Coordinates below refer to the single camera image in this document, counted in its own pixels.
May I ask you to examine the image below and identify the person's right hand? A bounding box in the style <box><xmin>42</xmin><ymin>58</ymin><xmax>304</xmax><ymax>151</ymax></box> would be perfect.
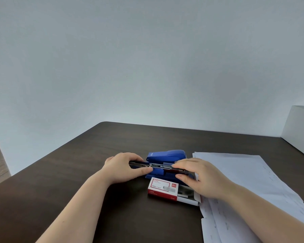
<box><xmin>171</xmin><ymin>158</ymin><xmax>237</xmax><ymax>200</ymax></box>

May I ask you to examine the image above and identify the person's left hand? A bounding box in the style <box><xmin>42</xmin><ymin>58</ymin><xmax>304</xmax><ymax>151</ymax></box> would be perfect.
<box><xmin>101</xmin><ymin>152</ymin><xmax>154</xmax><ymax>186</ymax></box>

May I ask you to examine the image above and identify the white paper stack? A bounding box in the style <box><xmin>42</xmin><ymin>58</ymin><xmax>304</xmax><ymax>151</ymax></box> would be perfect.
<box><xmin>192</xmin><ymin>152</ymin><xmax>304</xmax><ymax>243</ymax></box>

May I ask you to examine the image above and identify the blue stapler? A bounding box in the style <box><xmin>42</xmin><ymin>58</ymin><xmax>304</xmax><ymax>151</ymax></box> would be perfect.
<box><xmin>146</xmin><ymin>150</ymin><xmax>187</xmax><ymax>164</ymax></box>
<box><xmin>128</xmin><ymin>160</ymin><xmax>196</xmax><ymax>181</ymax></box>

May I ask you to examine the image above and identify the red and white staple box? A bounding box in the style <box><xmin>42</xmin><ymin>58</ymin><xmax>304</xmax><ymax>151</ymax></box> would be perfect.
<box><xmin>147</xmin><ymin>177</ymin><xmax>202</xmax><ymax>207</ymax></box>

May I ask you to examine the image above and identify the person's left forearm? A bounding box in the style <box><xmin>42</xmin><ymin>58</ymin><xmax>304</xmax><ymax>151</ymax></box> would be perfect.
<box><xmin>35</xmin><ymin>170</ymin><xmax>113</xmax><ymax>243</ymax></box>

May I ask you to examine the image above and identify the person's right forearm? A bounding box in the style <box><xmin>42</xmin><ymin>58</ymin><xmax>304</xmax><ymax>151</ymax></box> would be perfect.
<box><xmin>227</xmin><ymin>184</ymin><xmax>304</xmax><ymax>243</ymax></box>

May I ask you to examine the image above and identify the large white box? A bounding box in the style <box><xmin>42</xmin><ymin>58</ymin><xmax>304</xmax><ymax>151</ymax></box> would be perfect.
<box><xmin>280</xmin><ymin>105</ymin><xmax>304</xmax><ymax>162</ymax></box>

